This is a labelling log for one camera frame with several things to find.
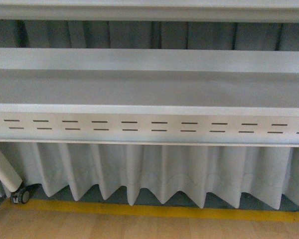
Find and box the yellow floor tape stripe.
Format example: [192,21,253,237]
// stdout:
[0,199,299,223]

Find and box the white slotted shelf rack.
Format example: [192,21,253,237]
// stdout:
[0,0,299,147]

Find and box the white cart leg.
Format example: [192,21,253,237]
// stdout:
[0,151,22,192]

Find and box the white pleated curtain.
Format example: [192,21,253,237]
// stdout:
[0,143,299,209]

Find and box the black caster wheel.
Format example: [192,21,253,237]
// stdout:
[10,189,30,204]

